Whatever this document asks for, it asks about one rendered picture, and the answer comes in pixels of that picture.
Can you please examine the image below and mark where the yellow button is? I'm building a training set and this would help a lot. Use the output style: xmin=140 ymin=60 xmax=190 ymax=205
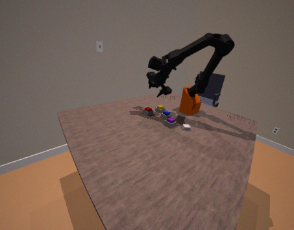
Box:
xmin=155 ymin=105 xmax=165 ymax=113

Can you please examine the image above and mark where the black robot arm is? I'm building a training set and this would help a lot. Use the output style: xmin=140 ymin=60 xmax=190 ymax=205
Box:
xmin=148 ymin=32 xmax=235 ymax=97

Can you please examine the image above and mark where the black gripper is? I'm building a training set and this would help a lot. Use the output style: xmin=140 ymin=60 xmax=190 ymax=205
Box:
xmin=146 ymin=72 xmax=172 ymax=97

